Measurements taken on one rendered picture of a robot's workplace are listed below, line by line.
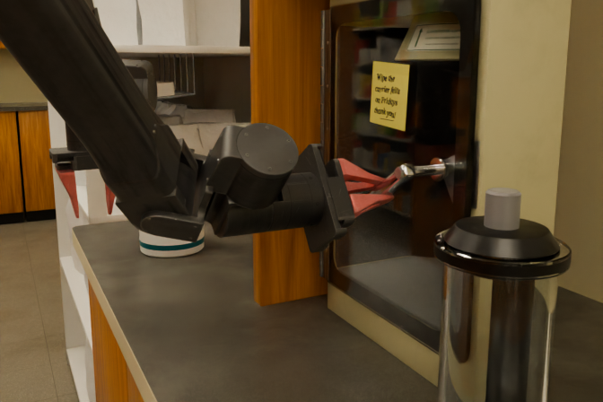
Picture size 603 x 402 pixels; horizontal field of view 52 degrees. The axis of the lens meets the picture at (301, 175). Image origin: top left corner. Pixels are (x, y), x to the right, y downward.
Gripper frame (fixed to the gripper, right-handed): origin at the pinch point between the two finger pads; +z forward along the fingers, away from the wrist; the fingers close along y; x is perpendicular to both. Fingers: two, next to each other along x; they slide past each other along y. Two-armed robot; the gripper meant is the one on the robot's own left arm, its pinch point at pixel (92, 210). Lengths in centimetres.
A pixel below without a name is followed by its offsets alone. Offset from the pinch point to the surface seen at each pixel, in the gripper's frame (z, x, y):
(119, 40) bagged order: -28, 95, 22
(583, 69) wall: -19, -22, 75
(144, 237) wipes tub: 12.5, 25.7, 12.2
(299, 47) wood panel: -23.1, -8.5, 29.9
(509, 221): -8, -57, 25
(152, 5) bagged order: -37, 85, 30
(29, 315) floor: 109, 247, -7
